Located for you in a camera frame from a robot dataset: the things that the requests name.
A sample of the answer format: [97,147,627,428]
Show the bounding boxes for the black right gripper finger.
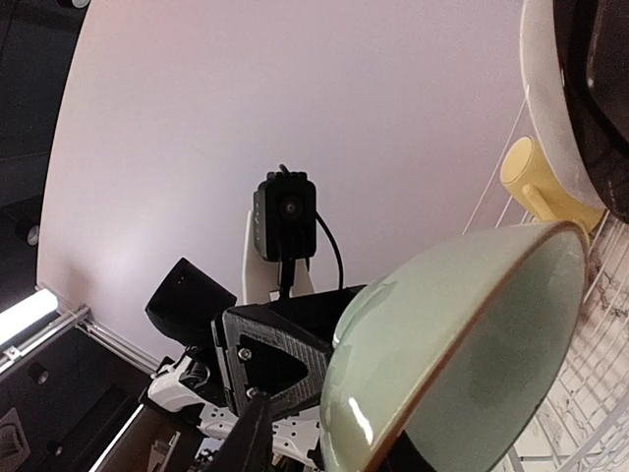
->
[210,393,273,472]

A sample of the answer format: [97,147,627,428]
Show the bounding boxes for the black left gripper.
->
[145,259,363,420]

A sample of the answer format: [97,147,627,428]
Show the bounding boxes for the celadon green bowl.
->
[320,221,588,471]

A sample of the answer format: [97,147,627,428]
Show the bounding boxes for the yellow ceramic mug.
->
[500,137,603,234]

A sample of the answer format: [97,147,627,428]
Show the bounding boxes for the pale green round plate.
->
[519,0,604,208]

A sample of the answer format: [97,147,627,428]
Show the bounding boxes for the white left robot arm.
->
[142,259,362,469]

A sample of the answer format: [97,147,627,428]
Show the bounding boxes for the black round plate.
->
[552,1,603,185]

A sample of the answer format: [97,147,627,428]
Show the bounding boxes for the black square plate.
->
[586,1,628,222]

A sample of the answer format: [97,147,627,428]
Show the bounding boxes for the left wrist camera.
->
[253,170,316,263]

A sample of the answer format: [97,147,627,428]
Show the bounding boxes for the white wire dish rack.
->
[461,86,629,472]

